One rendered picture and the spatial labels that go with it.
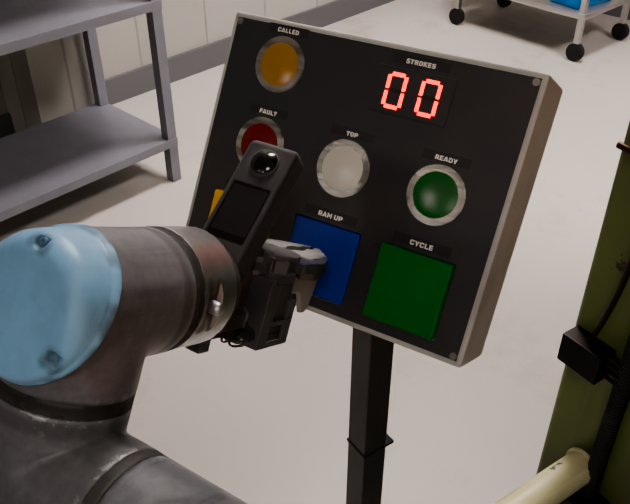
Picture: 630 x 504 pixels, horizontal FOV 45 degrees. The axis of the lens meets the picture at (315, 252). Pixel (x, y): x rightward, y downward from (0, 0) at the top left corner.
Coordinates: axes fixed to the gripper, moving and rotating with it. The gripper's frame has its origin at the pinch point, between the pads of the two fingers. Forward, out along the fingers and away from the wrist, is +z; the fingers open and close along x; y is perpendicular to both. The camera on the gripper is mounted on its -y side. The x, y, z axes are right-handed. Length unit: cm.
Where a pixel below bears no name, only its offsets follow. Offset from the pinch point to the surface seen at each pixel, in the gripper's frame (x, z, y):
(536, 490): 24.5, 31.6, 25.5
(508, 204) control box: 16.8, 1.5, -9.7
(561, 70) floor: -47, 329, -71
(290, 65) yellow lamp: -8.6, 1.0, -17.3
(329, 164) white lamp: -1.4, 1.0, -8.7
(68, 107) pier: -194, 159, 5
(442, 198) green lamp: 10.8, 1.0, -8.6
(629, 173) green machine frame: 24.0, 22.0, -15.9
